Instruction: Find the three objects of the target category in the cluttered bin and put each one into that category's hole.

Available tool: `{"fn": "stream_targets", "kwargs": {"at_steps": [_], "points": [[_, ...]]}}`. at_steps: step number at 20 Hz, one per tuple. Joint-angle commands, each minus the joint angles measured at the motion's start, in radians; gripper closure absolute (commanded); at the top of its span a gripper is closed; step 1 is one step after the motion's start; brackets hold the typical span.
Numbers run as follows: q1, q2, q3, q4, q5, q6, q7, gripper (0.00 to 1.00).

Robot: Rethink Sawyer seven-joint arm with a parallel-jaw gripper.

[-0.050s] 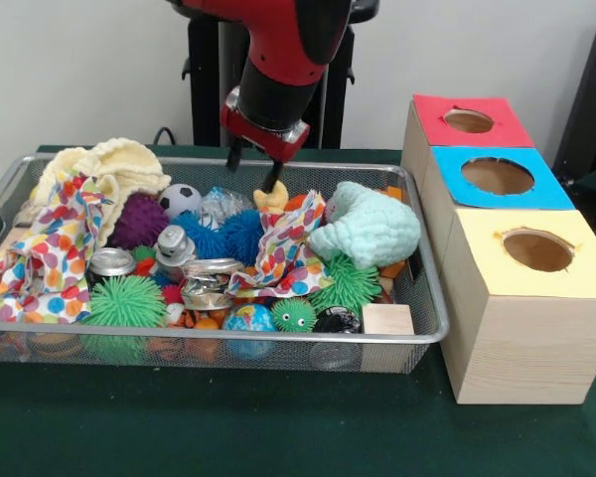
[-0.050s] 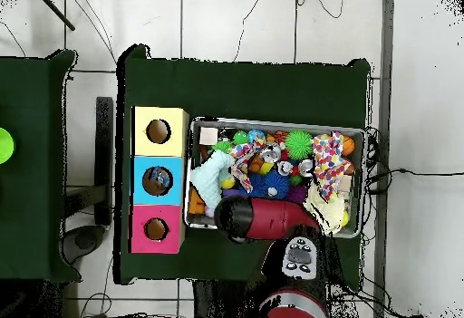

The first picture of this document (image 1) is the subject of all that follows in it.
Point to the plain wooden block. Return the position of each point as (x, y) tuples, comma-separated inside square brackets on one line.
[(387, 320)]

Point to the wooden box with three holes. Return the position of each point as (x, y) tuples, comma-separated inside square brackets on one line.
[(526, 348)]

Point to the small polka dot cloth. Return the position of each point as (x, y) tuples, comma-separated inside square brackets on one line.
[(283, 248)]

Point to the crushed silver can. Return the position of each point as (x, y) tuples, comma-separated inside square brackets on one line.
[(206, 290)]

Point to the mint green waffle cloth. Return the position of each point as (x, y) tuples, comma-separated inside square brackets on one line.
[(372, 228)]

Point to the large polka dot cloth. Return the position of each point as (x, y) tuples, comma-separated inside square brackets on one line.
[(54, 248)]

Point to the cream waffle cloth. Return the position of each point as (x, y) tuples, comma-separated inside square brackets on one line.
[(124, 164)]

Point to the black monitor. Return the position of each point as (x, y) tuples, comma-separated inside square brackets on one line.
[(591, 99)]

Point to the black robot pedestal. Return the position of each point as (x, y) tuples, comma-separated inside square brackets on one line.
[(206, 74)]

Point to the large green spiky ball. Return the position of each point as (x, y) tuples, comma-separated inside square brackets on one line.
[(124, 303)]

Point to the yellow plush toy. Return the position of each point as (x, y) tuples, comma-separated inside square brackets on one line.
[(275, 201)]

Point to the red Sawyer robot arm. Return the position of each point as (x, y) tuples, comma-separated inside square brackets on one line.
[(288, 40)]

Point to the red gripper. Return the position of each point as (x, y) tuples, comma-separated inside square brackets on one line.
[(258, 139)]

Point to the small green spiky ball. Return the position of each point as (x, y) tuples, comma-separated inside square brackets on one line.
[(352, 285)]

